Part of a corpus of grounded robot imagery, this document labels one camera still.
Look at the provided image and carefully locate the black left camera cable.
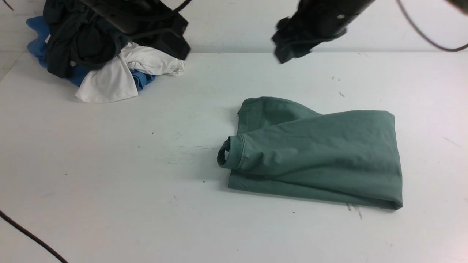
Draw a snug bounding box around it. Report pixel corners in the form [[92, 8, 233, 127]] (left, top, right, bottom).
[[0, 211, 69, 263]]

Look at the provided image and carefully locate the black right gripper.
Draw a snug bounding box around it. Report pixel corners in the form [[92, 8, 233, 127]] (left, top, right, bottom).
[[271, 0, 348, 64]]

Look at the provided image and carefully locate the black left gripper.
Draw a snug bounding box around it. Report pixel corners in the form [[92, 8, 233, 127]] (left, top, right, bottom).
[[82, 0, 191, 61]]

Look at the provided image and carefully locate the black camera cable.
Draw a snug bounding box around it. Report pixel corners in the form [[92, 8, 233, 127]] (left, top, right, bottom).
[[396, 0, 468, 52], [0, 211, 69, 263]]

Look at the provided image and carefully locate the blue crumpled garment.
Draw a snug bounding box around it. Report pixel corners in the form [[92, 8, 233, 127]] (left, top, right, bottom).
[[26, 16, 156, 91]]

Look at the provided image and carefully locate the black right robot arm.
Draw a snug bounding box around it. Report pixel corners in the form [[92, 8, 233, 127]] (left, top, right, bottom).
[[271, 0, 373, 64]]

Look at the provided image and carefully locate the black crumpled garment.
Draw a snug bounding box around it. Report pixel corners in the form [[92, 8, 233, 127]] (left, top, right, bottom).
[[42, 0, 129, 78]]

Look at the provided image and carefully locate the black right camera cable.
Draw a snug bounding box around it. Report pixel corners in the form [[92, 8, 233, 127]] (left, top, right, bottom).
[[396, 0, 468, 52]]

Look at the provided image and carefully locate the white crumpled garment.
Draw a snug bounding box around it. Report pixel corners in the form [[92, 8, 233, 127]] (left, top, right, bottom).
[[75, 43, 184, 103]]

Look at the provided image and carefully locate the green long-sleeve top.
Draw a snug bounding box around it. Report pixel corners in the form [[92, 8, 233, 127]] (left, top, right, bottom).
[[217, 97, 403, 210]]

